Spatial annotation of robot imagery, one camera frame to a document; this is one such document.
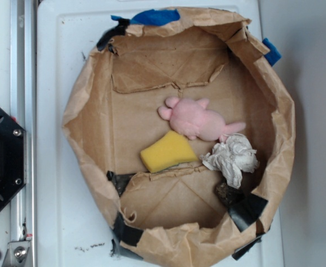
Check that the yellow and green sponge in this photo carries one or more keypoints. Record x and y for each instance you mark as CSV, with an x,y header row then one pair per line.
x,y
171,150

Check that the brown paper bag bin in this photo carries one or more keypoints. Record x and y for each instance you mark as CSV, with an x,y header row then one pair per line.
x,y
174,217

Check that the pink plush pig toy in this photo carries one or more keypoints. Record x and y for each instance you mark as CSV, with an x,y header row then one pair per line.
x,y
192,119

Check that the crumpled white paper tissue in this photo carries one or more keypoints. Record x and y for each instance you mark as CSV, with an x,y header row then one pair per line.
x,y
232,157

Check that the dark brown rock chunk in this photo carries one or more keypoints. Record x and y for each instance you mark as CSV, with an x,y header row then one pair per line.
x,y
228,195

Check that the white plastic tray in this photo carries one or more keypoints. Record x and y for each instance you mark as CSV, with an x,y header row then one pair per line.
x,y
71,229

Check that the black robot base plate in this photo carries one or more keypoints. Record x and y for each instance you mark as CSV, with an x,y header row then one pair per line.
x,y
11,158

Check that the aluminium extrusion rail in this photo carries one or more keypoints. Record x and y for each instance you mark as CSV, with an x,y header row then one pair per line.
x,y
23,44

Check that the metal corner bracket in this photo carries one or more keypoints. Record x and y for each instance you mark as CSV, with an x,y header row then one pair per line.
x,y
16,254

